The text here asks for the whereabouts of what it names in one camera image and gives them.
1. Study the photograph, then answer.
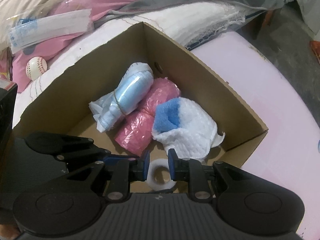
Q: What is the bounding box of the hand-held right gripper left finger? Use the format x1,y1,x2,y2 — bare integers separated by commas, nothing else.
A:
50,150,151,203

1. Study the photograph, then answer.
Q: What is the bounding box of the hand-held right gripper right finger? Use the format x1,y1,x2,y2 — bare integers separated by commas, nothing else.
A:
168,149,255,202

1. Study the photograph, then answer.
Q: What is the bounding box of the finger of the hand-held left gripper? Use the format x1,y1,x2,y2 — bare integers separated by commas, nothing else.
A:
25,132,140,173

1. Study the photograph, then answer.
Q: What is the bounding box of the white tape roll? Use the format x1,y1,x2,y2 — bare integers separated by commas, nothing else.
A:
147,159,177,188

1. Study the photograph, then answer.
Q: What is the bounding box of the pink plastic bag roll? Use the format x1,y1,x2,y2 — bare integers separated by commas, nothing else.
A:
114,78,181,155

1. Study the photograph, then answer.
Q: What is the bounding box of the white and blue waffle towel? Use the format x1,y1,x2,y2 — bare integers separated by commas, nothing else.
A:
151,96,225,162

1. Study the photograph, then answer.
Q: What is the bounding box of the brown cardboard box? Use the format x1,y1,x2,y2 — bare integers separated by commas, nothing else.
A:
12,22,269,193

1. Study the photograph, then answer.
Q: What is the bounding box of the bag of blue face masks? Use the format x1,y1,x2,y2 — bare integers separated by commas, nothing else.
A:
89,62,154,132

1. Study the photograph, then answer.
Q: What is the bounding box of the red printed box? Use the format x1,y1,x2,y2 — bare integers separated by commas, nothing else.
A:
0,47,16,90

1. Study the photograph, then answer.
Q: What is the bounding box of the white baseball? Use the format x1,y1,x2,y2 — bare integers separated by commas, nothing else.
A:
26,57,47,81

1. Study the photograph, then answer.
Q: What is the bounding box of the white and blue plastic sleeve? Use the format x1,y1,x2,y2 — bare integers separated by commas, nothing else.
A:
9,9,94,54

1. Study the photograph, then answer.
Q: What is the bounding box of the cream coat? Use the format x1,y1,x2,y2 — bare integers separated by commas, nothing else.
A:
0,0,93,22

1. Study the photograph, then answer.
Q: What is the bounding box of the wooden bed leg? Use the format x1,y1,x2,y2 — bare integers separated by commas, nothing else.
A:
250,7,274,39

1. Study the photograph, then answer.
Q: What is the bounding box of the red bag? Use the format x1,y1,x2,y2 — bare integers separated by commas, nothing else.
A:
309,40,320,64

